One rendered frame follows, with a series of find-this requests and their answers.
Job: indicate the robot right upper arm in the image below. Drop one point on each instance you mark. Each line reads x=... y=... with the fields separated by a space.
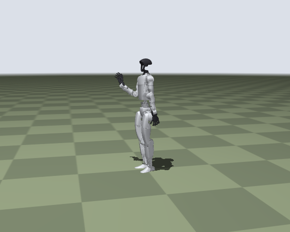
x=135 y=93

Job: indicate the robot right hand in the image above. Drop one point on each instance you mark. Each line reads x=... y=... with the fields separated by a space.
x=120 y=78

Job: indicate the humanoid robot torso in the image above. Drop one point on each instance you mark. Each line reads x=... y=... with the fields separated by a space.
x=142 y=92

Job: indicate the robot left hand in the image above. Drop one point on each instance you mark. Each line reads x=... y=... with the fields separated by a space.
x=155 y=119

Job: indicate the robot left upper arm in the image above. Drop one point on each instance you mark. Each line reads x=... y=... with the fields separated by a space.
x=150 y=80

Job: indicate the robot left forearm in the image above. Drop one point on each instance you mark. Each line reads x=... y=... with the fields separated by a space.
x=152 y=104

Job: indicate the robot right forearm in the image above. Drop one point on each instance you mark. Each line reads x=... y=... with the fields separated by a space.
x=125 y=88

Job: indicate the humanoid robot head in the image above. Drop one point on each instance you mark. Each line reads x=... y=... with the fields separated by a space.
x=144 y=63

